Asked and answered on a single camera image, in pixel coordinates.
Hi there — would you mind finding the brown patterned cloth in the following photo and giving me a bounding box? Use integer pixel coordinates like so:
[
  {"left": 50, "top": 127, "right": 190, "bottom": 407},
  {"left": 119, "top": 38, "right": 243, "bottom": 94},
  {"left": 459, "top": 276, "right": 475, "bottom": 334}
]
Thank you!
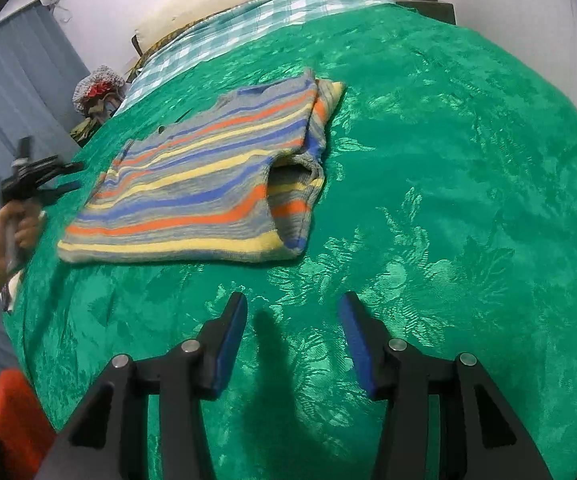
[{"left": 131, "top": 15, "right": 219, "bottom": 81}]

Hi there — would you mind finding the grey blue curtain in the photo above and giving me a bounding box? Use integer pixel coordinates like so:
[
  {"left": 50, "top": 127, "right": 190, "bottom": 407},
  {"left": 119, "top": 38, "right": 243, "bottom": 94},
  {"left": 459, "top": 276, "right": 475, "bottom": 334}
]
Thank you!
[{"left": 0, "top": 5, "right": 94, "bottom": 376}]

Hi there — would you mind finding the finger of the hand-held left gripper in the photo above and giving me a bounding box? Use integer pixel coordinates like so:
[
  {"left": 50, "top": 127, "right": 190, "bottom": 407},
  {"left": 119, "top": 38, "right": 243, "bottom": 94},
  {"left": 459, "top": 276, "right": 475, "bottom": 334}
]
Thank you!
[
  {"left": 38, "top": 182, "right": 82, "bottom": 207},
  {"left": 43, "top": 159, "right": 85, "bottom": 177}
]

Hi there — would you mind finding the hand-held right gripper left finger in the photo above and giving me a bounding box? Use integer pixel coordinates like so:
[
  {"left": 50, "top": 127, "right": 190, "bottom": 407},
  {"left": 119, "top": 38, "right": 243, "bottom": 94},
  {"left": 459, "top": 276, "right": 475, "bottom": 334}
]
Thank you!
[{"left": 36, "top": 291, "right": 249, "bottom": 480}]

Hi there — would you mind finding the green white checked bedsheet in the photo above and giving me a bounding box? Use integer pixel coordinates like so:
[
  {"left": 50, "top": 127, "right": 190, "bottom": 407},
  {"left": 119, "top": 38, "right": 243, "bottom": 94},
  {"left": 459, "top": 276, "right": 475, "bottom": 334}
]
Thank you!
[{"left": 113, "top": 0, "right": 394, "bottom": 116}]

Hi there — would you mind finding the pile of clothes with cap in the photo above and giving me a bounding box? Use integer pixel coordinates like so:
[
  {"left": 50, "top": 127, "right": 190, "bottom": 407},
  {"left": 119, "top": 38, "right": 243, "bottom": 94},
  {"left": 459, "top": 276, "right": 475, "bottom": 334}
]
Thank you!
[{"left": 72, "top": 65, "right": 126, "bottom": 116}]

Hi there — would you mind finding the dark wooden furniture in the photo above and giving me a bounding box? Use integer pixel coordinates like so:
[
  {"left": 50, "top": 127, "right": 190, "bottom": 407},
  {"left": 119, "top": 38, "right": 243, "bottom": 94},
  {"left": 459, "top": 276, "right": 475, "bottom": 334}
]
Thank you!
[{"left": 388, "top": 0, "right": 456, "bottom": 26}]

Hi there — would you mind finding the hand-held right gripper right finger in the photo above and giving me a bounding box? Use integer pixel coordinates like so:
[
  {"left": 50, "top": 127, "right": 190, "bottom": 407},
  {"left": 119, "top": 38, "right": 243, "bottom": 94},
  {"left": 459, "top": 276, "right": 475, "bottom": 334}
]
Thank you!
[{"left": 338, "top": 291, "right": 551, "bottom": 480}]

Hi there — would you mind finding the striped knit sweater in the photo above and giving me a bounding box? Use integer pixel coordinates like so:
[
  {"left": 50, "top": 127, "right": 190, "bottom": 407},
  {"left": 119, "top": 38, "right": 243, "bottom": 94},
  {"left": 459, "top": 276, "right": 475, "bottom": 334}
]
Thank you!
[{"left": 57, "top": 67, "right": 346, "bottom": 265}]

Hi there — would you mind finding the green patterned blanket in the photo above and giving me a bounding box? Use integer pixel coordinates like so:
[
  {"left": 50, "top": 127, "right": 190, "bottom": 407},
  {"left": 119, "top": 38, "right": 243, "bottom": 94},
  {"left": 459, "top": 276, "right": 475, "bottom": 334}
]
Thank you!
[{"left": 3, "top": 2, "right": 577, "bottom": 480}]

